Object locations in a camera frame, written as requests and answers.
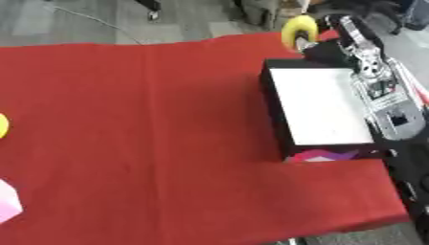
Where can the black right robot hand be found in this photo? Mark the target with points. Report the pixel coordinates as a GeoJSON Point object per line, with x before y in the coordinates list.
{"type": "Point", "coordinates": [327, 51]}

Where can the yellow toy banana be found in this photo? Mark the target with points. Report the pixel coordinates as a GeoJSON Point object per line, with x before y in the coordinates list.
{"type": "Point", "coordinates": [299, 28]}

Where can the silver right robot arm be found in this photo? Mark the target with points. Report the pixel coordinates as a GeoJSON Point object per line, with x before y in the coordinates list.
{"type": "Point", "coordinates": [385, 95]}

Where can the black box with white inside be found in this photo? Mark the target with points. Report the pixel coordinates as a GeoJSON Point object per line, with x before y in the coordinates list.
{"type": "Point", "coordinates": [318, 105]}

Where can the black chair leg with caster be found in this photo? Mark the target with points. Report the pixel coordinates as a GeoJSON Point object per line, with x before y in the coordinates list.
{"type": "Point", "coordinates": [151, 8]}

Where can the yellow round toy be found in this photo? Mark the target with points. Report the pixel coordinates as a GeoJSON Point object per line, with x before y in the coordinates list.
{"type": "Point", "coordinates": [2, 125]}

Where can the pink block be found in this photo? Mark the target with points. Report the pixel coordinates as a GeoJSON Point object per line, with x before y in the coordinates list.
{"type": "Point", "coordinates": [8, 201]}

